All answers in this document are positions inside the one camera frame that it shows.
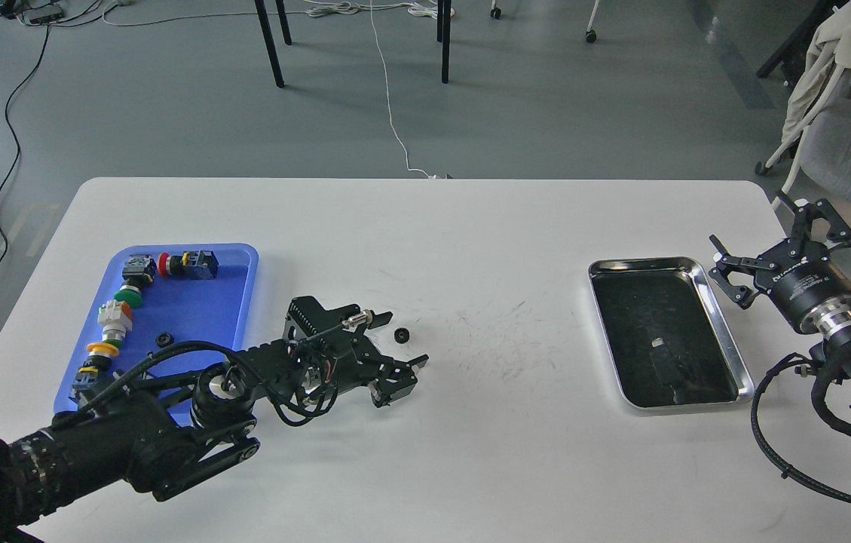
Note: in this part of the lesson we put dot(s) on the black table leg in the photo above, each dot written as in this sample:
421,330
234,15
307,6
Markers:
268,36
444,36

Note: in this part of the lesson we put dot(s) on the green push button switch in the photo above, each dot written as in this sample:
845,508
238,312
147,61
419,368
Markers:
138,272

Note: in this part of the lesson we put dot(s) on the beige jacket on chair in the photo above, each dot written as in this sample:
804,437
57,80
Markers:
829,47

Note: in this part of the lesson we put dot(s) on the white orange selector switch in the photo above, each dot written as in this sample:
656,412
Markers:
115,319

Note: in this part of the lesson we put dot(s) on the blue plastic tray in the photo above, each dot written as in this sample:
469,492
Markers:
213,310

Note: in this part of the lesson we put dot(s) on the red push button switch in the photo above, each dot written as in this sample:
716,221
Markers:
194,265

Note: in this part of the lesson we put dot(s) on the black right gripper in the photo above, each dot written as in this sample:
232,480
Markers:
809,286

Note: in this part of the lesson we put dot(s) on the black power strip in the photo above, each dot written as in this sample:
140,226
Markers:
42,15

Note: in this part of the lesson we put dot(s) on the shiny metal tray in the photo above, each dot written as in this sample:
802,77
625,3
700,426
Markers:
670,345

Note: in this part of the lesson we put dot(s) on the black table leg right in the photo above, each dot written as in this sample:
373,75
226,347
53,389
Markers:
444,36

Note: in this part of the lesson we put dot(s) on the yellow push button switch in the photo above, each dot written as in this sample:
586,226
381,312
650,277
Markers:
89,374

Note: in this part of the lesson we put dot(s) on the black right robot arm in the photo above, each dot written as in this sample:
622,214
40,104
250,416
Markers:
739,278

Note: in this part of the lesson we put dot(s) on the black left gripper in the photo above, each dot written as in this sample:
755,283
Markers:
349,358

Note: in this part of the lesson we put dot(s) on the black table leg left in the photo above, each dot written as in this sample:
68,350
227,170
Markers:
268,36

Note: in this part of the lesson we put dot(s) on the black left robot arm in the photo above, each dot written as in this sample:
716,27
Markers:
185,413

